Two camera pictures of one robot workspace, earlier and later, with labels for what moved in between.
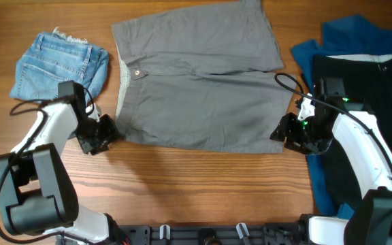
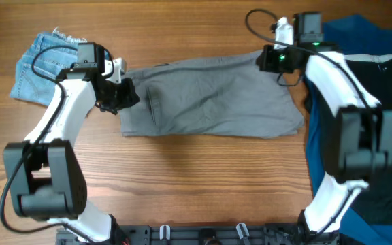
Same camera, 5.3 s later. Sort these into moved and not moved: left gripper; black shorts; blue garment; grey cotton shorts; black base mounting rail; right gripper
Moved: left gripper; right gripper; grey cotton shorts
Not moved: blue garment; black base mounting rail; black shorts
